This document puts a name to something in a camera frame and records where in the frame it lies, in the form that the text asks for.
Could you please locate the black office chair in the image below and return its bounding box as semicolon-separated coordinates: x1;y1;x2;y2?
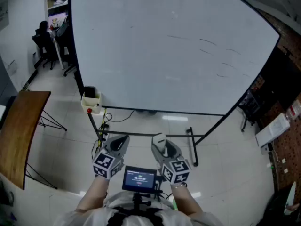
32;34;58;71

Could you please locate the person's right forearm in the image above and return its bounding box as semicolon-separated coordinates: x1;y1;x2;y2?
170;182;204;218

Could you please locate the white cardboard box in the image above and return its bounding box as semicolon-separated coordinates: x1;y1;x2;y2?
255;113;291;148

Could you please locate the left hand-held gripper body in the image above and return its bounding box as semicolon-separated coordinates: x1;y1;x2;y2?
92;146;125;181

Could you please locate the wooden table with black legs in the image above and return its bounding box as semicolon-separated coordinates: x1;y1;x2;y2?
0;90;68;191

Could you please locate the small black chest monitor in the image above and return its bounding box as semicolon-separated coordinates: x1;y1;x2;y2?
121;165;158;194

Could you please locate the black floor cable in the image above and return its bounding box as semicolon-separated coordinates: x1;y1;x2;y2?
105;109;136;123

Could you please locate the black monitor mount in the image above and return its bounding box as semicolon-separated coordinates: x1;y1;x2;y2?
131;193;152;212

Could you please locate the black rectangular block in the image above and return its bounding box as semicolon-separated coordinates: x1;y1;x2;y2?
84;86;96;99

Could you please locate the white curved board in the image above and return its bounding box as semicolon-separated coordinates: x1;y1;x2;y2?
283;181;298;217

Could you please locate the person's white shirt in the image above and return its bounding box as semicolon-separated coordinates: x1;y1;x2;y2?
53;191;224;226

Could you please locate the wall poster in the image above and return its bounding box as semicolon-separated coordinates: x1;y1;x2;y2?
0;0;10;32

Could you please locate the white whiteboard eraser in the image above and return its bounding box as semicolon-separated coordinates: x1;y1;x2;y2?
152;132;167;154

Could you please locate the white whiteboard with black frame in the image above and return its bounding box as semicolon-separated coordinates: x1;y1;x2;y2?
68;0;282;116

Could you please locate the grey cabinet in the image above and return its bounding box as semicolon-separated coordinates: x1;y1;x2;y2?
0;55;19;99

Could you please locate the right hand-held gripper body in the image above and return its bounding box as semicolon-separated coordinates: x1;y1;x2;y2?
157;158;191;185

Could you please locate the small white device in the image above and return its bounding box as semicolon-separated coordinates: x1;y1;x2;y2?
260;142;275;156

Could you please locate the cream plastic holder box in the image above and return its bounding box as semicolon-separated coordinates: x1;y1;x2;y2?
80;91;103;115

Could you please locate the black storage cart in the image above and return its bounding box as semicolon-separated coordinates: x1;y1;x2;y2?
238;89;262;133

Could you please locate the yellow cable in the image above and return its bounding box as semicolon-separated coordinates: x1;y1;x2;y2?
100;109;108;137

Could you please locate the person's left forearm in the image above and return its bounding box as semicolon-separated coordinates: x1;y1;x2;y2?
76;175;111;213

